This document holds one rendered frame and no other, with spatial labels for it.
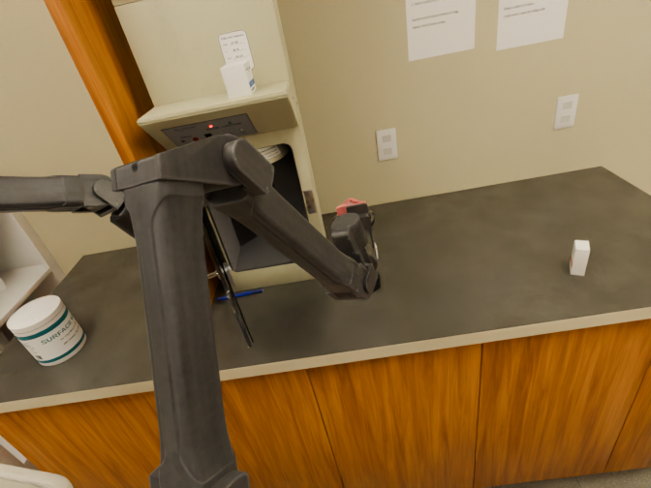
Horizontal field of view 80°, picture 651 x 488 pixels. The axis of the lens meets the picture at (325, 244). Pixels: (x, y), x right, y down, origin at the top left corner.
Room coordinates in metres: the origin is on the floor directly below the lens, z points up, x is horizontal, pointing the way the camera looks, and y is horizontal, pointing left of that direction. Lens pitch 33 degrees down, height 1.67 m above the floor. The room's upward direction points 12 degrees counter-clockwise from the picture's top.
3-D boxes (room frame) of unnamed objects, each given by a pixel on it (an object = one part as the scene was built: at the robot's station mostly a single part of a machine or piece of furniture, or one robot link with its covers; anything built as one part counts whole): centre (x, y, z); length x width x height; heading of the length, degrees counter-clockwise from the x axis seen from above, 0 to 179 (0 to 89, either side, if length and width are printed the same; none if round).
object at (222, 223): (1.08, 0.15, 1.19); 0.26 x 0.24 x 0.35; 85
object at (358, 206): (0.77, -0.08, 1.23); 0.09 x 0.07 x 0.07; 175
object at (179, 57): (1.08, 0.15, 1.33); 0.32 x 0.25 x 0.77; 85
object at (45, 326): (0.87, 0.80, 1.02); 0.13 x 0.13 x 0.15
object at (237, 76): (0.89, 0.11, 1.54); 0.05 x 0.05 x 0.06; 81
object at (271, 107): (0.90, 0.17, 1.46); 0.32 x 0.12 x 0.10; 85
